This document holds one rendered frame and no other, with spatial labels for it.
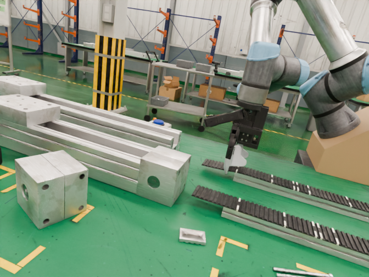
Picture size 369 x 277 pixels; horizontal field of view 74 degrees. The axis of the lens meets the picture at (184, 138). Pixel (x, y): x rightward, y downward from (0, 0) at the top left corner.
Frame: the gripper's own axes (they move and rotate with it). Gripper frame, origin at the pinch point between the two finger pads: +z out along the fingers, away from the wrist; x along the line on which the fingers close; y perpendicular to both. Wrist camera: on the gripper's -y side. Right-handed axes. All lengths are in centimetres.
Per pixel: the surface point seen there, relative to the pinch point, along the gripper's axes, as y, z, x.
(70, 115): -53, -4, -5
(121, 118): -38.5, -4.7, 2.1
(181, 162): -8.5, -6.2, -20.2
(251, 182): 8.4, 2.0, -2.0
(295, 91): 60, 8, 454
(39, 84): -74, -9, 2
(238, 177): 4.4, 1.9, -1.4
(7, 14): -479, -35, 304
